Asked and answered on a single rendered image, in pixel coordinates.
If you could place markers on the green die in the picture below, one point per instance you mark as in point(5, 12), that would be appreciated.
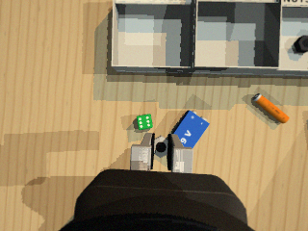
point(144, 121)

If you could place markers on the orange aaa battery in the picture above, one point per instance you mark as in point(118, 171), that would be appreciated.
point(270, 108)

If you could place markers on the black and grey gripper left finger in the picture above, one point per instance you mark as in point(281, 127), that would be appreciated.
point(142, 155)

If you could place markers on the blue 9v battery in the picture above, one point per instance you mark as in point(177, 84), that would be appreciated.
point(190, 128)

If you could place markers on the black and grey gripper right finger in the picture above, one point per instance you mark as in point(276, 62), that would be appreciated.
point(179, 157)

